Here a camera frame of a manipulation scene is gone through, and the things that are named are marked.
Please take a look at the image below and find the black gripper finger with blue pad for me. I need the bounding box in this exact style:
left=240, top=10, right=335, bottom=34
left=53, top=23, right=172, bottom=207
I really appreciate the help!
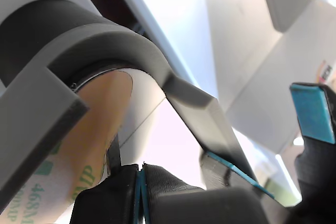
left=201, top=152, right=276, bottom=201
left=289, top=82, right=336, bottom=209

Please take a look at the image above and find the brown protective film green print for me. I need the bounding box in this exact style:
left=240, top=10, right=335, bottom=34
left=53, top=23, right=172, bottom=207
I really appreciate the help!
left=15, top=70, right=134, bottom=224

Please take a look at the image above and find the white box with red logo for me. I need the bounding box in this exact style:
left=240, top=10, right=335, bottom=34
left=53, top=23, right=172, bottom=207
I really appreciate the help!
left=225, top=0, right=336, bottom=155

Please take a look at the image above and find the thin metal scraper blade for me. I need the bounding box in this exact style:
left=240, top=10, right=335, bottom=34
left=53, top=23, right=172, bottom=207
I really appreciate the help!
left=106, top=133, right=123, bottom=175

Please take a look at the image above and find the small grey block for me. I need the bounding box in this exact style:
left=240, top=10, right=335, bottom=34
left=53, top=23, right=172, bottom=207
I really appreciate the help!
left=257, top=0, right=320, bottom=33

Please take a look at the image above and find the black blade holder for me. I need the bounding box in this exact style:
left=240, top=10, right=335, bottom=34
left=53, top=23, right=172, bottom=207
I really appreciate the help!
left=69, top=163, right=205, bottom=224

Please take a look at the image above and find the grey fixture with dark legs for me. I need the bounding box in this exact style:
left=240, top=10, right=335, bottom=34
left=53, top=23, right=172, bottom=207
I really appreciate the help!
left=0, top=0, right=259, bottom=196

